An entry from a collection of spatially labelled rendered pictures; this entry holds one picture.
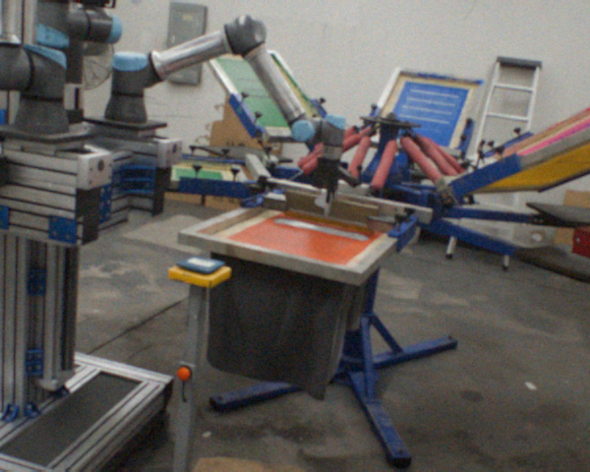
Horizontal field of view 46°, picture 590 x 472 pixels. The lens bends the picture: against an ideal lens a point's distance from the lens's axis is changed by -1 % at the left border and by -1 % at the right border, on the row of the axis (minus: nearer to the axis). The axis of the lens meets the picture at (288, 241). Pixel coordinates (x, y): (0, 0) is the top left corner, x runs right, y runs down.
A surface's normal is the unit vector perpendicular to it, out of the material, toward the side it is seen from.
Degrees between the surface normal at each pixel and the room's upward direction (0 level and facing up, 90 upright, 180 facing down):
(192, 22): 90
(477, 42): 90
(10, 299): 90
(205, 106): 90
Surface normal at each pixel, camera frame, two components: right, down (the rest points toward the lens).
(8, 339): -0.27, 0.22
